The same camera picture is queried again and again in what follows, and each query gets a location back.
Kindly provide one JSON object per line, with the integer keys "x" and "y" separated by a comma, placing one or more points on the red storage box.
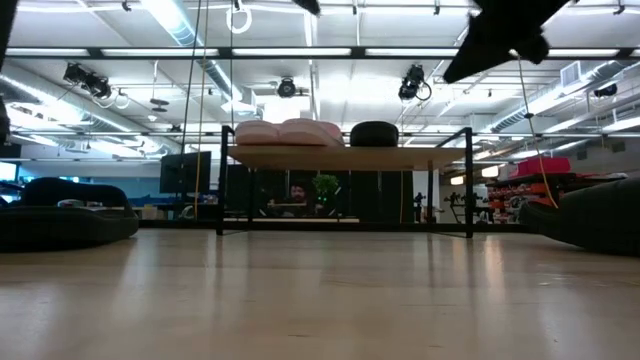
{"x": 542, "y": 167}

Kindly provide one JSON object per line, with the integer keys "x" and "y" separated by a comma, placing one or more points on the silver ventilation duct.
{"x": 175, "y": 27}

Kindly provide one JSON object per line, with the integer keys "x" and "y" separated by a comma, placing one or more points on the lit computer monitor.
{"x": 7, "y": 171}

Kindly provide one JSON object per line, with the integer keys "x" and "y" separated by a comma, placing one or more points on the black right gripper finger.
{"x": 470, "y": 57}

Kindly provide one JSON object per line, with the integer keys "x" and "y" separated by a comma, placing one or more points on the person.
{"x": 299, "y": 192}

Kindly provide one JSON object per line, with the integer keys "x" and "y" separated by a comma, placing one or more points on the black aluminium rig frame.
{"x": 225, "y": 52}

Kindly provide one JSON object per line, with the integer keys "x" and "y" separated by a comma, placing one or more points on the black storage rack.
{"x": 520, "y": 192}

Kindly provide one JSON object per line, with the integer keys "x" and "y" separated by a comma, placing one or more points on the black overhead camera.
{"x": 307, "y": 5}

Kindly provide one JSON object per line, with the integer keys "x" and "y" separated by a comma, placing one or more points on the black computer monitor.
{"x": 185, "y": 172}

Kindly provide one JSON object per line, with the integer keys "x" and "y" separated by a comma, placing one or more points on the black-framed wooden shelf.
{"x": 350, "y": 157}

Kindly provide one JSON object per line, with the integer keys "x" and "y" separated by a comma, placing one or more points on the green background plant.
{"x": 326, "y": 185}

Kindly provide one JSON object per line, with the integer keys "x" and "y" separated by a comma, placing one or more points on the black ceiling-mounted camera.
{"x": 95, "y": 86}
{"x": 410, "y": 85}
{"x": 286, "y": 88}
{"x": 605, "y": 91}

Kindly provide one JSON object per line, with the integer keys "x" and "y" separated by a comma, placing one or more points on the black bean bag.
{"x": 590, "y": 220}

